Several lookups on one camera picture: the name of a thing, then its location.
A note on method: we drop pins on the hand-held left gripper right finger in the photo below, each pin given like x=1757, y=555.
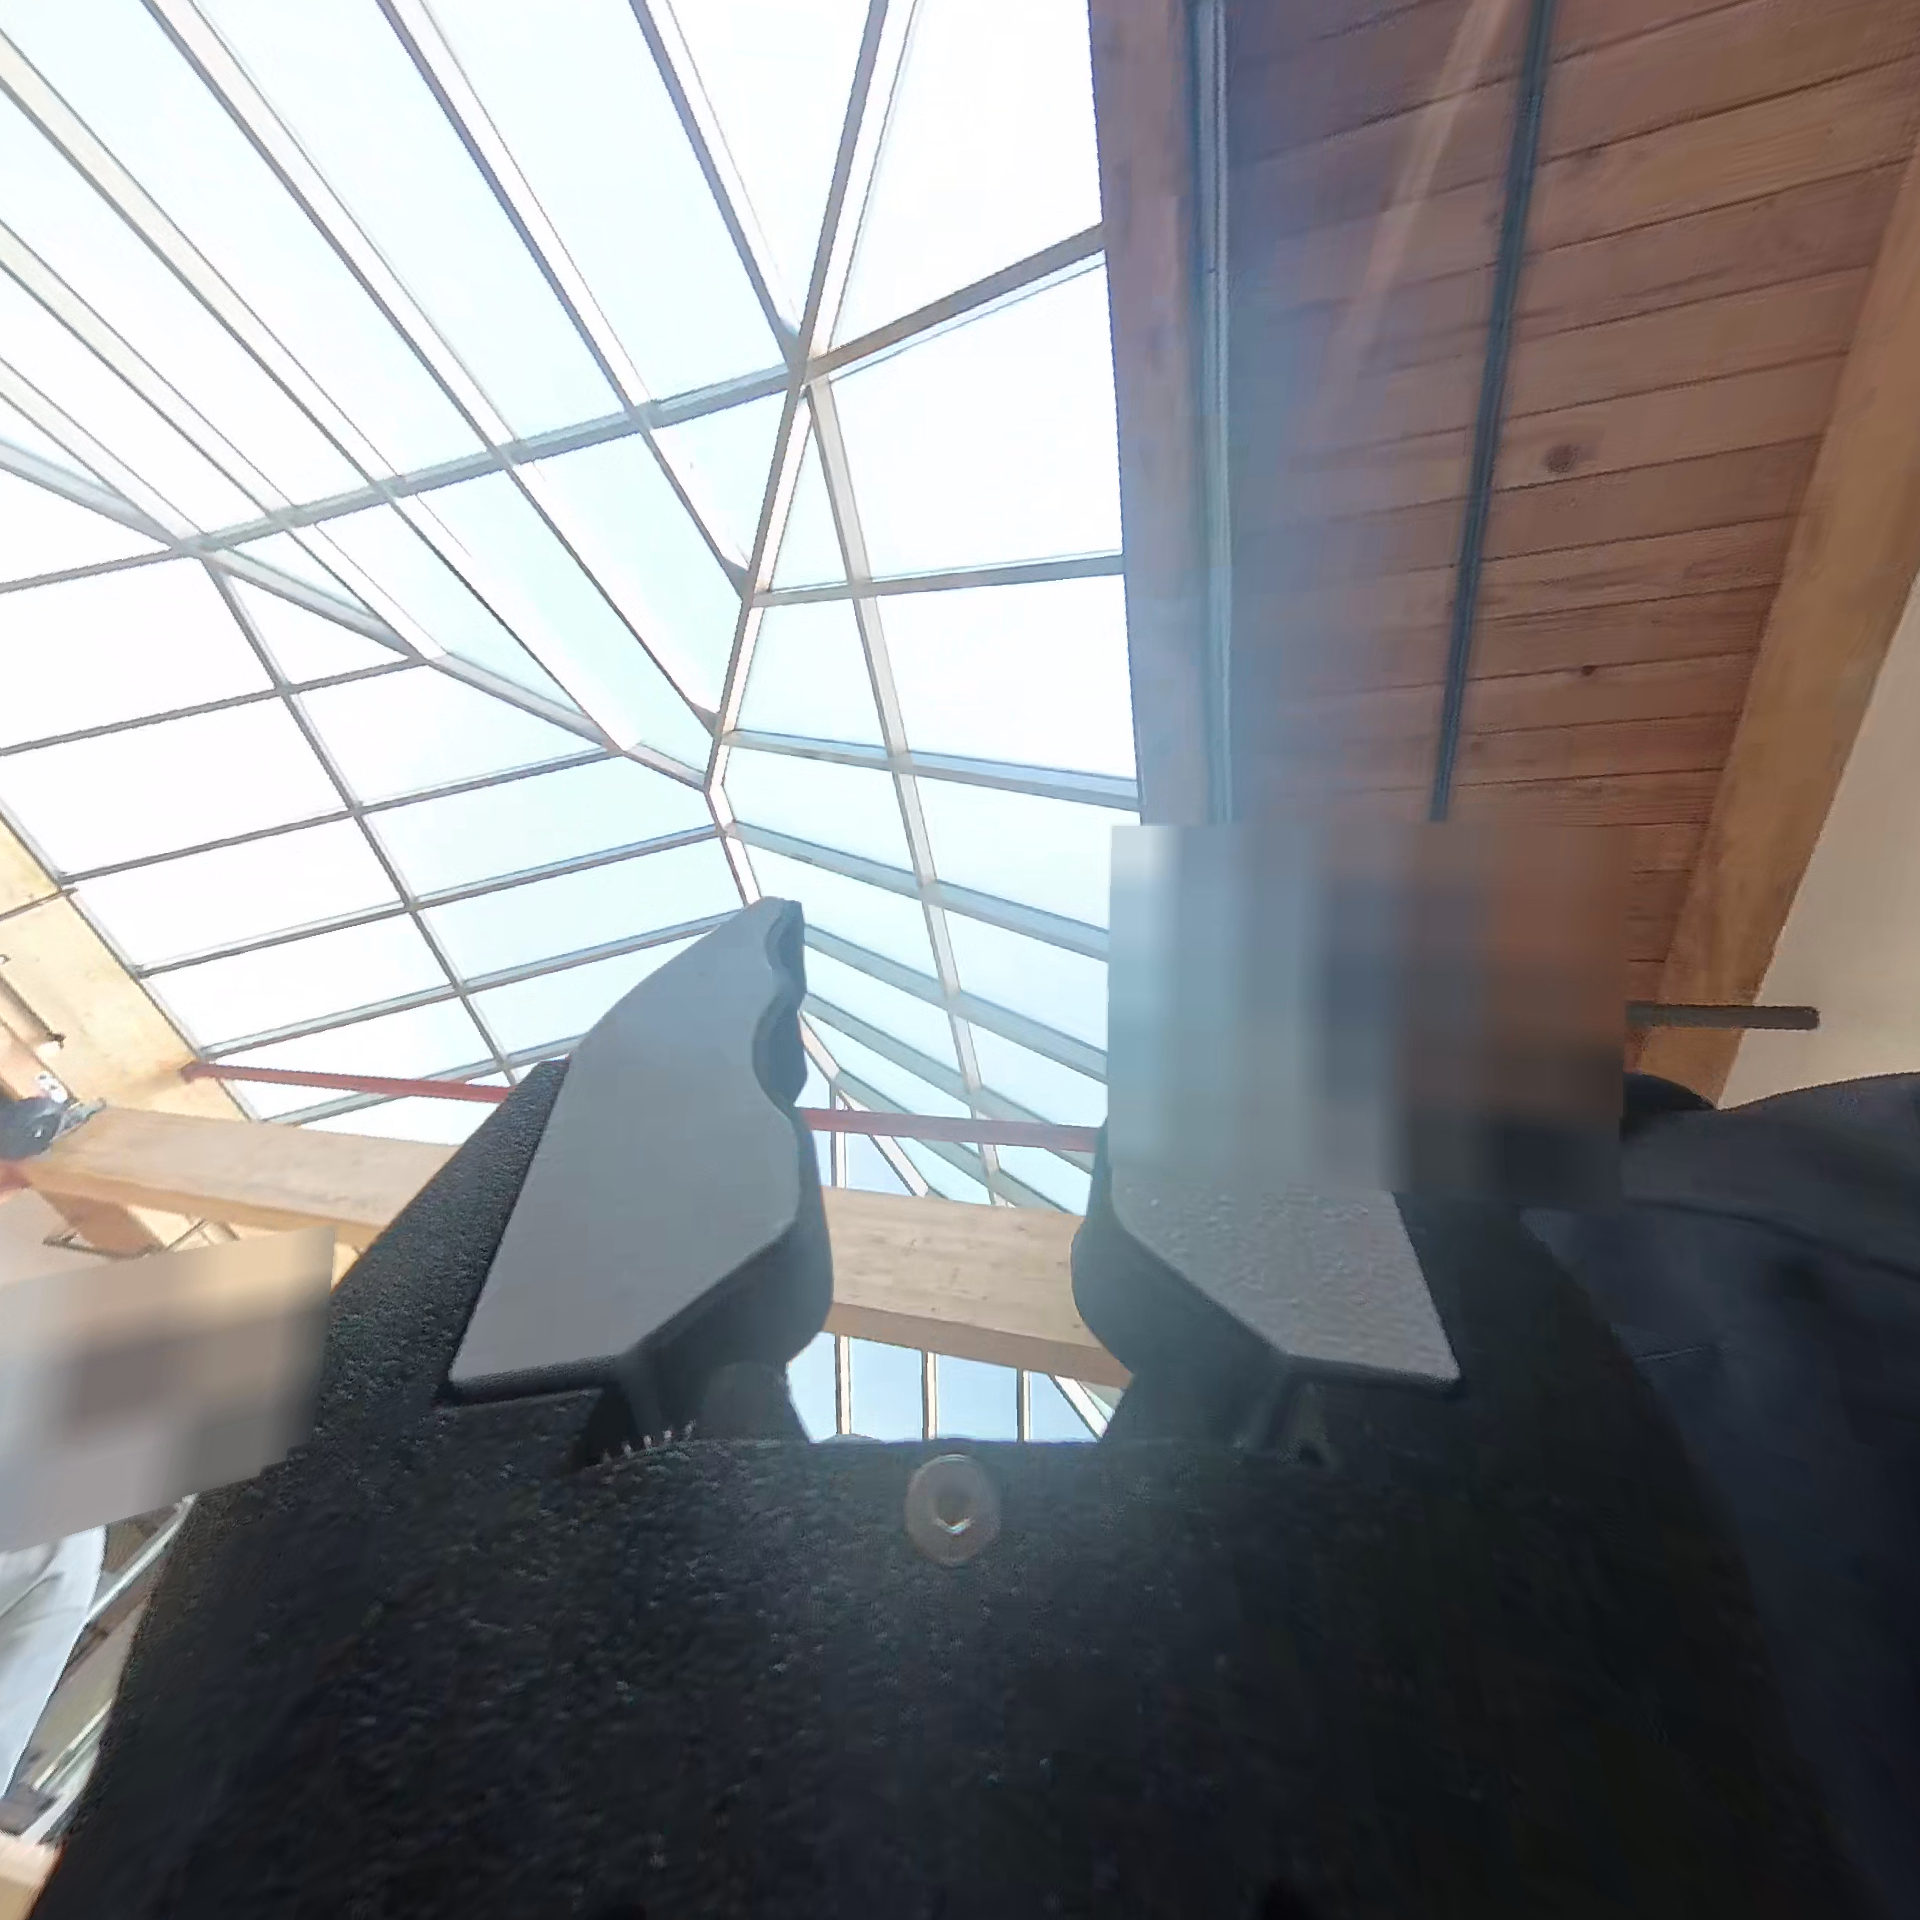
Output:
x=1279, y=1289

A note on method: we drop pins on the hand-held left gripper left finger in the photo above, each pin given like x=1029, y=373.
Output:
x=645, y=1189

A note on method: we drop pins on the red metal tie rod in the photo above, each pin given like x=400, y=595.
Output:
x=346, y=1081

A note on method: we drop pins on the light wooden roof beam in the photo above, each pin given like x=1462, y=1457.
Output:
x=299, y=1189

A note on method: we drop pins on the person's dark jacket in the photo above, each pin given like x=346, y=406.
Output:
x=1771, y=1349

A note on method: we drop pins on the grey metal rod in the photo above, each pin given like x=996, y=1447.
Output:
x=1727, y=1020

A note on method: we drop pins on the black ceiling lamp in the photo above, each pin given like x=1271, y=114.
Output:
x=37, y=1135

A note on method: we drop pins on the grey ceiling pipe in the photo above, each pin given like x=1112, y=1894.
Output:
x=1210, y=373

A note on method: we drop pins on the black ceiling track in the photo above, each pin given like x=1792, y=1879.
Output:
x=1497, y=373

